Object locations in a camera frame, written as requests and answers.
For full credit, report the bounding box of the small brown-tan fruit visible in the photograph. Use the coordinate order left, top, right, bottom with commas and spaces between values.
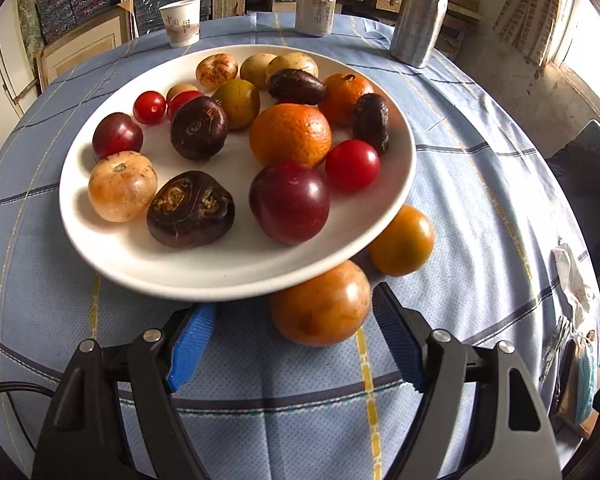
166, 83, 199, 102

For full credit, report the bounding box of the green-yellow citrus fruit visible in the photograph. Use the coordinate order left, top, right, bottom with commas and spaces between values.
212, 78, 261, 130

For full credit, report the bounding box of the white drink can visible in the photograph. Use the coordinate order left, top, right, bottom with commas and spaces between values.
294, 0, 336, 37

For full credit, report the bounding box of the blue face mask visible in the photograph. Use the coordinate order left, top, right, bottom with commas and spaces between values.
574, 337, 600, 423

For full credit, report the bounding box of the tan round fruit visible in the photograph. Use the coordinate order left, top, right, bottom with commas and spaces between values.
266, 52, 320, 81
239, 53, 278, 89

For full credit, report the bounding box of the bright window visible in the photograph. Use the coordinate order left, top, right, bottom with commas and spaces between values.
550, 0, 600, 91

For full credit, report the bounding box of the orange mandarin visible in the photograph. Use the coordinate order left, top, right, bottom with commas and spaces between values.
318, 72, 376, 128
249, 103, 333, 169

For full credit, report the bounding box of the white plate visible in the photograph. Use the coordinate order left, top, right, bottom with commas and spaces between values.
59, 44, 417, 302

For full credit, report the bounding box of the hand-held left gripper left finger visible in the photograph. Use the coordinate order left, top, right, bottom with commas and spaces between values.
32, 302, 218, 480

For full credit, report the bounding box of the orange-tan striped fruit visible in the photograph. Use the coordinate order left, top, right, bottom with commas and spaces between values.
195, 54, 239, 91

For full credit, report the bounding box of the large orange-tan fruit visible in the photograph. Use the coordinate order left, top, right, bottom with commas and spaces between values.
88, 150, 159, 223

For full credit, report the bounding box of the yellow-orange citrus fruit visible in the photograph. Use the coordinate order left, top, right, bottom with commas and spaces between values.
369, 203, 436, 277

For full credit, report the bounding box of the black cable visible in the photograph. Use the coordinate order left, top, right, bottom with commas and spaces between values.
0, 381, 56, 453

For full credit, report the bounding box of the silver metal bottle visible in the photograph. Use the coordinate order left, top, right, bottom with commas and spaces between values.
389, 0, 453, 69

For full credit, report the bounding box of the glossy orange-brown round fruit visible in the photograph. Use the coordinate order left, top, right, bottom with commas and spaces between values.
269, 258, 372, 347

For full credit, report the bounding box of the crumpled white plastic bag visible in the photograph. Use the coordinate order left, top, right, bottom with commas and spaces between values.
551, 244, 600, 333

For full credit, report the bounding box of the white paper cup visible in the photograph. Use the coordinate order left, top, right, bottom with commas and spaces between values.
159, 0, 202, 49

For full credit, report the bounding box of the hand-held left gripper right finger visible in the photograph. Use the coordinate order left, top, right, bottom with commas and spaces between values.
371, 281, 563, 480

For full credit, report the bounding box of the dark red plum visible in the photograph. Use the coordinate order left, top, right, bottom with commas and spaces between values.
249, 161, 331, 246
91, 112, 145, 162

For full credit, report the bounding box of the wooden picture frame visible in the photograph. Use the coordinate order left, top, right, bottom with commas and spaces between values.
35, 12, 133, 91

